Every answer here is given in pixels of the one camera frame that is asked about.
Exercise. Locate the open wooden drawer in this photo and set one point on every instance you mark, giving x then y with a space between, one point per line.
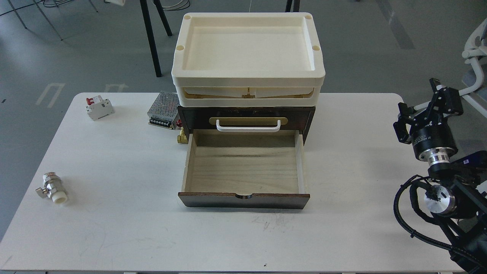
263 170

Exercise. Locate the cream plastic tray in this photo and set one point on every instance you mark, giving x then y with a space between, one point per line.
248 60

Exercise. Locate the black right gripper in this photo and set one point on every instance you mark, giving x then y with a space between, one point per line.
431 130

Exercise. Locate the white drawer handle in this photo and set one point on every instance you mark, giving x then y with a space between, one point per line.
222 128

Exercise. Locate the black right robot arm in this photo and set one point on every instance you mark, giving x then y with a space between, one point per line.
448 197

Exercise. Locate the white office chair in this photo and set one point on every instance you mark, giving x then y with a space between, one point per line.
475 92

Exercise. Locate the metal mesh power supply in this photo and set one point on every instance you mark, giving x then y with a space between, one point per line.
164 111

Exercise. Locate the brass valve fitting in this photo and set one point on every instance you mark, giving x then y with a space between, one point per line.
182 138

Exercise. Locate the white red circuit breaker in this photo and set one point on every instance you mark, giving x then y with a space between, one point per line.
97 107

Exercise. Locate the silver white pipe valve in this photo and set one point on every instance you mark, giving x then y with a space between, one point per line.
52 188

